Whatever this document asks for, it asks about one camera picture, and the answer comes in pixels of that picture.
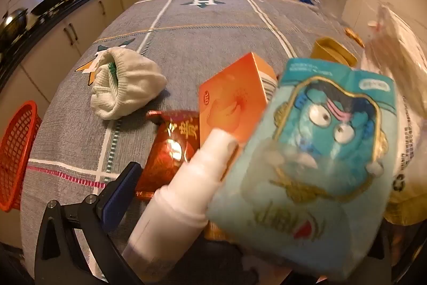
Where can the red foil snack bag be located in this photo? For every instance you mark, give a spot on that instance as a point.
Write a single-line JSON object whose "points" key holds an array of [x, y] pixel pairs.
{"points": [[166, 154]]}

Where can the white knit sock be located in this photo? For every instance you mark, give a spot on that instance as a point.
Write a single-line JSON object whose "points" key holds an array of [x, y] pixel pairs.
{"points": [[130, 84]]}

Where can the red plastic mesh basket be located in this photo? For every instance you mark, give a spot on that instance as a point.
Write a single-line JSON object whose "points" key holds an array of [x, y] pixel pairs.
{"points": [[16, 151]]}

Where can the black kitchen countertop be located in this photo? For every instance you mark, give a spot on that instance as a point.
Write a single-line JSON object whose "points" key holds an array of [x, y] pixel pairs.
{"points": [[66, 6]]}

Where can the grey star printed tablecloth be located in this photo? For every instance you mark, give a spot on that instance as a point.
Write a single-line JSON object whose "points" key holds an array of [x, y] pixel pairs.
{"points": [[200, 31]]}

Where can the translucent white plastic bag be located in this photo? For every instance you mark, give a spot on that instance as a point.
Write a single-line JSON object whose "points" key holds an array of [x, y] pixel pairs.
{"points": [[410, 144]]}

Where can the lidded steel wok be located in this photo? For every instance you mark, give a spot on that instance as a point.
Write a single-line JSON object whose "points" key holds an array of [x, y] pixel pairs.
{"points": [[13, 23]]}

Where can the gold candy wrapper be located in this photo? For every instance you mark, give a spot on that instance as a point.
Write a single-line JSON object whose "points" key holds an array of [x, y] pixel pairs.
{"points": [[352, 33]]}

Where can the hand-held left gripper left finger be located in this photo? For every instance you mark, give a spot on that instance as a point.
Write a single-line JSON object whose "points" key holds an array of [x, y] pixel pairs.
{"points": [[116, 198]]}

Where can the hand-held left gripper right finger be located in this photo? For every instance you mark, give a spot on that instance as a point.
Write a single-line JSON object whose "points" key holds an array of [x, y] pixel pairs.
{"points": [[393, 248]]}

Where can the beige kitchen base cabinets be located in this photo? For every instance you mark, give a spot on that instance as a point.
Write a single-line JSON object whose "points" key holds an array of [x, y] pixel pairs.
{"points": [[83, 24]]}

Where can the orange cardboard box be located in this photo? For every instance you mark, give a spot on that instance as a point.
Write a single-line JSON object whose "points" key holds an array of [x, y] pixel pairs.
{"points": [[230, 98]]}

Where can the blue cartoon tissue packet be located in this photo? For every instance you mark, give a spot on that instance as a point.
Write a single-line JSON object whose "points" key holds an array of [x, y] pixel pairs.
{"points": [[300, 151]]}

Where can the white plastic bottle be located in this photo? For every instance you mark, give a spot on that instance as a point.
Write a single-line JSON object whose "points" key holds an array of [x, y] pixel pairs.
{"points": [[173, 205]]}

